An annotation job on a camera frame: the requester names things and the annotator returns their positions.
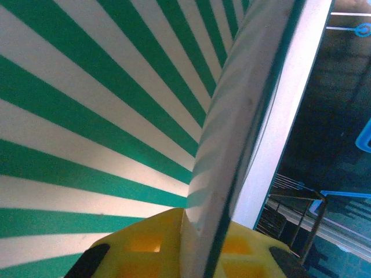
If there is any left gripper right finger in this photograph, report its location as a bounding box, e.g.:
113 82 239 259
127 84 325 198
216 222 308 278

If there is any green striped plate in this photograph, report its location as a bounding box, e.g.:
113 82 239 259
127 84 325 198
0 0 334 278

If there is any black wire dish rack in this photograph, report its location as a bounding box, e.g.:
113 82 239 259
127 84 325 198
254 173 330 264

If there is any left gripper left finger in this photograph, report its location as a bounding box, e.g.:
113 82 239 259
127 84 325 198
65 208 186 278

